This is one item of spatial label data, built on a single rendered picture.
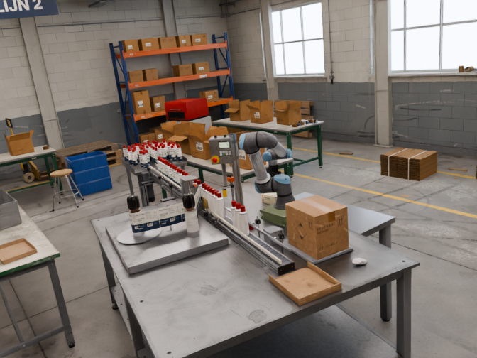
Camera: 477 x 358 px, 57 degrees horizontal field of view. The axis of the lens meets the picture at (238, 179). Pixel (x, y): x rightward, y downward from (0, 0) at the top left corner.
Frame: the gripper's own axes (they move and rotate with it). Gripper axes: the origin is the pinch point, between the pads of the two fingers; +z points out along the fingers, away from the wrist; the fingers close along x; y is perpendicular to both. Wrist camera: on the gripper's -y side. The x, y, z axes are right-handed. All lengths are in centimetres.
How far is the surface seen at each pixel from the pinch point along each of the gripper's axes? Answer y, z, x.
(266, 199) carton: -2.2, 9.3, -6.6
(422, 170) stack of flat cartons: -43, 82, 342
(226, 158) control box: 6, -37, -49
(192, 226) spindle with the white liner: 11, -1, -90
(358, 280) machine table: 124, 13, -65
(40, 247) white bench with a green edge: -90, 16, -162
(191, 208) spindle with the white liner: 11, -13, -88
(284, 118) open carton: -255, 6, 290
